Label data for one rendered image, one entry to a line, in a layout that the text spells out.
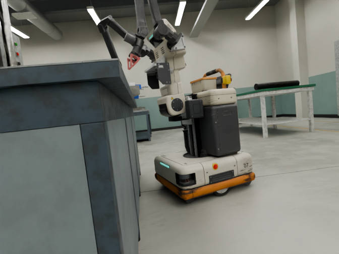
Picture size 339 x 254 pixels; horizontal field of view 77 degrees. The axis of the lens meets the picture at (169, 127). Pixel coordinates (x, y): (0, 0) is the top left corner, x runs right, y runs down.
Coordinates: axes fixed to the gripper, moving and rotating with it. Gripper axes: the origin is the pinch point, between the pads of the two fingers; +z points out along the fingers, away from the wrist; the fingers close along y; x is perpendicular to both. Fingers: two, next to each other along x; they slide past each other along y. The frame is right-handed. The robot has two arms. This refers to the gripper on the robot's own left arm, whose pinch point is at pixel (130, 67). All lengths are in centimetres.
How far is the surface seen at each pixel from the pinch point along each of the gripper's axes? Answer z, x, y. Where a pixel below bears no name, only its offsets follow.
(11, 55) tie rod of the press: 15, -74, -44
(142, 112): -27, 112, -371
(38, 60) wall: -120, -216, -759
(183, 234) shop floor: 85, 53, 36
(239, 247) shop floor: 77, 69, 61
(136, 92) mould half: 17.2, 6.7, 15.2
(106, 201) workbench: 60, -6, 91
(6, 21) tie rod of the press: -6, -85, -44
